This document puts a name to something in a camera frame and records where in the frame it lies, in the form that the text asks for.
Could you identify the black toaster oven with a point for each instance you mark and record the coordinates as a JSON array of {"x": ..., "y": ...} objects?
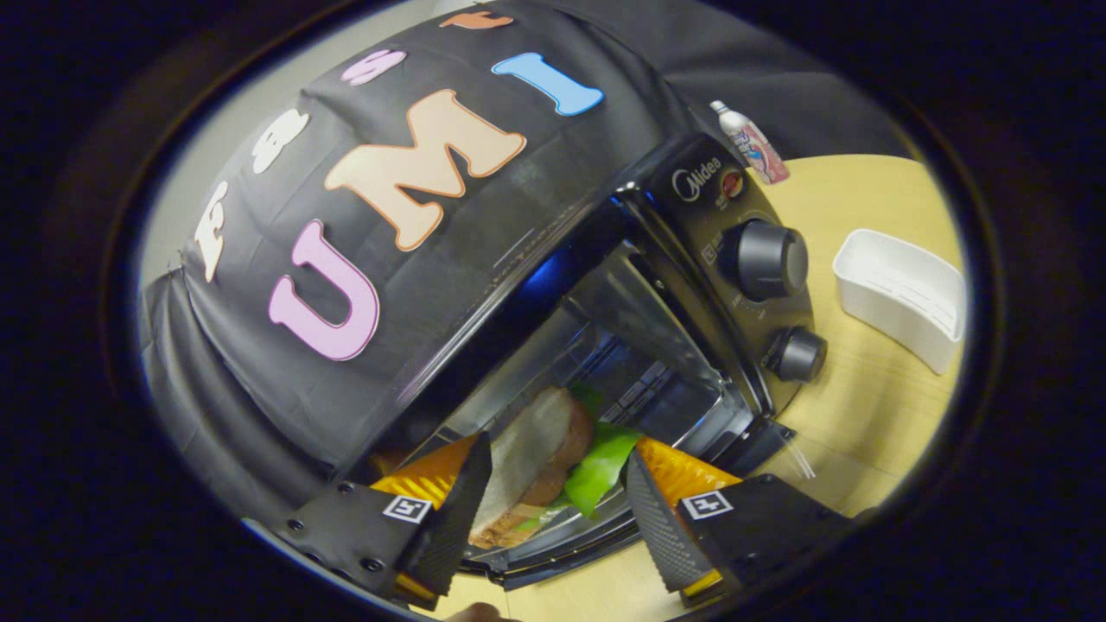
[{"x": 691, "y": 225}]

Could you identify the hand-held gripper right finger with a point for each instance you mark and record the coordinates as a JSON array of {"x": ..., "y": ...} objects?
[{"x": 658, "y": 527}]

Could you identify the white rectangular tray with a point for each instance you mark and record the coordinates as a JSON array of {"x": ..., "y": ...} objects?
[{"x": 899, "y": 298}]

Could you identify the pink label drink bottle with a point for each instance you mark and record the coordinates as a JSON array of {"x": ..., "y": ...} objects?
[{"x": 756, "y": 147}]

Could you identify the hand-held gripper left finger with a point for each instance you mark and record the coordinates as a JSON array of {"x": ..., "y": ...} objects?
[{"x": 458, "y": 518}]

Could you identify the sandwich with lettuce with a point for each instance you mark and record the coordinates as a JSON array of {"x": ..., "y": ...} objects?
[{"x": 540, "y": 449}]

